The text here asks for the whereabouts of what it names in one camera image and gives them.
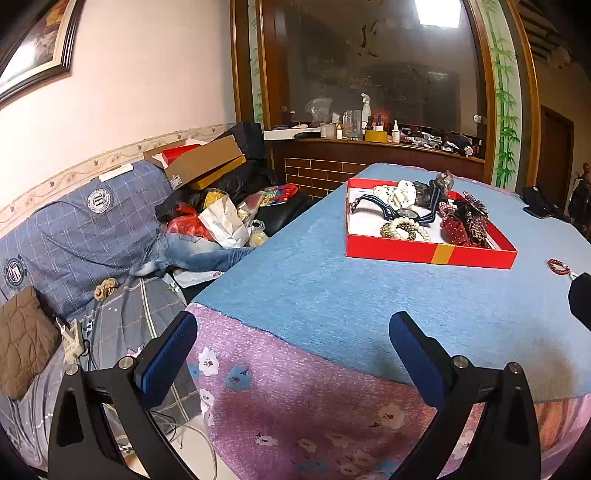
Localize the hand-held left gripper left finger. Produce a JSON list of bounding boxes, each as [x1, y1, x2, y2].
[[47, 311, 199, 480]]

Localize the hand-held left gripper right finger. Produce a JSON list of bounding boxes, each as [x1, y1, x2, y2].
[[389, 311, 542, 480]]

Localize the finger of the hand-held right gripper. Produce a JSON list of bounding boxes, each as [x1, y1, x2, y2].
[[568, 272, 591, 329]]

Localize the red cardboard box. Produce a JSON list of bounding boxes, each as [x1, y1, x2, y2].
[[345, 176, 519, 270]]

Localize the pearl bracelet with green bead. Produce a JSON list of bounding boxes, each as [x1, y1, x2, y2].
[[390, 217, 432, 244]]

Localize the leopard print hair tie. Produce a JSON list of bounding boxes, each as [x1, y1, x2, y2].
[[380, 220, 416, 241]]

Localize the red dotted scrunchie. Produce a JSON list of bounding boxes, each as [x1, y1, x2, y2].
[[438, 215, 476, 245]]

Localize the black hair claw clip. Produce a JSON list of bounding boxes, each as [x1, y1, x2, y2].
[[455, 191, 491, 247]]

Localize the navy striped strap watch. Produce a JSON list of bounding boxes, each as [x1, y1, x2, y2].
[[351, 178, 444, 227]]

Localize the white power strip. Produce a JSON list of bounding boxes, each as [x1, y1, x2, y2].
[[60, 318, 86, 363]]

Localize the dark backpack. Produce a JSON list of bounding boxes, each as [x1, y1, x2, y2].
[[568, 173, 591, 227]]

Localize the blue jeans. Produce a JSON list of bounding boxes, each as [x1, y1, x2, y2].
[[130, 231, 257, 278]]

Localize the black cloth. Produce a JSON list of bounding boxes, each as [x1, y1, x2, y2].
[[522, 185, 561, 217]]

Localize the pink floral blanket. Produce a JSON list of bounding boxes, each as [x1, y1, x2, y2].
[[185, 302, 591, 480]]

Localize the red plastic bag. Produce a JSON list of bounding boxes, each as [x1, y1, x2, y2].
[[166, 203, 215, 241]]

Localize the white paper bag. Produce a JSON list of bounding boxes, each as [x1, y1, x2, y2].
[[198, 196, 250, 250]]

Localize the brown wooden door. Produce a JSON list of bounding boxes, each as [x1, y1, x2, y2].
[[538, 105, 575, 208]]

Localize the brown quilted cushion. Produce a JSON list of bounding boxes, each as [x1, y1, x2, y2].
[[0, 286, 61, 400]]

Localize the blue plaid covered sofa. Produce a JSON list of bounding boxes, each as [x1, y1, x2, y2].
[[0, 159, 195, 472]]

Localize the brown organza scrunchie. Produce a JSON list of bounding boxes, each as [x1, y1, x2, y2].
[[413, 170, 455, 206]]

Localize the white dotted scrunchie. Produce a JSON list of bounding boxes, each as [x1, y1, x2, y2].
[[373, 180, 415, 206]]

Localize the colourful snack packet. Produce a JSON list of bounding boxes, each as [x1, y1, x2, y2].
[[256, 183, 300, 206]]

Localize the brown cardboard box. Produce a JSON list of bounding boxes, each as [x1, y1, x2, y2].
[[144, 135, 247, 190]]

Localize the bamboo painted panel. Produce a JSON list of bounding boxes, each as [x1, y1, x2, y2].
[[482, 0, 522, 190]]

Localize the wooden counter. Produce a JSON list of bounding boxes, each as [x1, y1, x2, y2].
[[265, 129, 485, 199]]

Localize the clear glass pitcher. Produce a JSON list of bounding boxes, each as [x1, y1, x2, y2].
[[342, 110, 363, 140]]

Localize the dark glass partition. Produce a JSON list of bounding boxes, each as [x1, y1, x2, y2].
[[259, 0, 485, 139]]

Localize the framed wall picture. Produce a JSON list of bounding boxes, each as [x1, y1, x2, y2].
[[0, 0, 86, 109]]

